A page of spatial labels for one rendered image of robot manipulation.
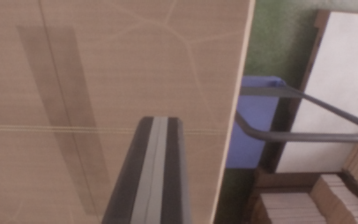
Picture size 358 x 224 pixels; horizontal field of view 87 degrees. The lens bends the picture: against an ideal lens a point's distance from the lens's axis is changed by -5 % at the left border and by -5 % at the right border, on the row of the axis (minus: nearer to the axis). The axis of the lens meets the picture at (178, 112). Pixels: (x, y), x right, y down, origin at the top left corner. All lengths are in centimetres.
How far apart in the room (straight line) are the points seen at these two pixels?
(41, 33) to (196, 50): 13
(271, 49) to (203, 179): 124
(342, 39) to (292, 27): 29
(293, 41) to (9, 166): 145
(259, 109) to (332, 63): 54
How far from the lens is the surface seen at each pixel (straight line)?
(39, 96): 23
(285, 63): 151
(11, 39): 22
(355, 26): 157
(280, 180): 200
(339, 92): 168
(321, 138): 62
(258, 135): 54
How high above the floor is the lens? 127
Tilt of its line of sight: 61 degrees down
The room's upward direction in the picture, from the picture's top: 178 degrees clockwise
